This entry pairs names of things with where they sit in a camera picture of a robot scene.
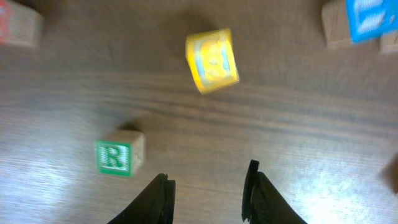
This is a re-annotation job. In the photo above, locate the green block letter R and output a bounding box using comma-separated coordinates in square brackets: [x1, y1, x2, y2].
[95, 129, 146, 177]

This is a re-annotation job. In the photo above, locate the blue block letter F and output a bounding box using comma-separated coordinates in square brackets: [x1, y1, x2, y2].
[321, 0, 398, 50]

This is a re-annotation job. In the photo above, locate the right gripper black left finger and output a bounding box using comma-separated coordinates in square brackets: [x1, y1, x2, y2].
[108, 173, 176, 224]

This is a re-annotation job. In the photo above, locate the yellow block letter C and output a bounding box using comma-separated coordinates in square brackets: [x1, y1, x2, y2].
[185, 29, 239, 94]

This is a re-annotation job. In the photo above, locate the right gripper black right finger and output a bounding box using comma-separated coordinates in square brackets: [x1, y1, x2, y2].
[241, 160, 306, 224]

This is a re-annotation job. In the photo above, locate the red block letter L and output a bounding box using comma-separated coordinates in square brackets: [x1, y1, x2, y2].
[1, 0, 44, 48]

